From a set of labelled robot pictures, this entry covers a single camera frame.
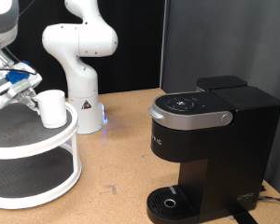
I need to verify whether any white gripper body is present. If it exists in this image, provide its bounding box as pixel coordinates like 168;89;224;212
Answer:
0;60;43;110

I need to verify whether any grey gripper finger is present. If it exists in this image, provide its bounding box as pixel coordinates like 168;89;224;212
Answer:
7;79;34;101
21;88;41;110

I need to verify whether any white mug green-marked handle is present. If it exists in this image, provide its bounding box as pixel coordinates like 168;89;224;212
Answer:
35;89;68;130

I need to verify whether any black keurig coffee machine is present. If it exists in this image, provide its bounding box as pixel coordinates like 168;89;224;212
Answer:
146;85;280;224

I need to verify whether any white two-tier turntable shelf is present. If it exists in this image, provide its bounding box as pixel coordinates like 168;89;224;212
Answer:
0;101;83;210

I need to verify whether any black drip tray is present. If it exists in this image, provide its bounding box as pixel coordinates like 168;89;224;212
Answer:
146;185;203;224

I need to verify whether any black tape strip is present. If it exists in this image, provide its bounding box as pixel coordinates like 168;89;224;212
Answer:
229;206;259;224

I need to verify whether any wrist camera blue mount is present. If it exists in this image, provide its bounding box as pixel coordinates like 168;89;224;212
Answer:
5;60;32;84

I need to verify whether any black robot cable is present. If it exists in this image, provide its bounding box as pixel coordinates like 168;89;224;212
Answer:
0;46;38;96

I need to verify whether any coffee machine power cable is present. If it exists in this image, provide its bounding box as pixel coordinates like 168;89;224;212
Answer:
257;195;280;206

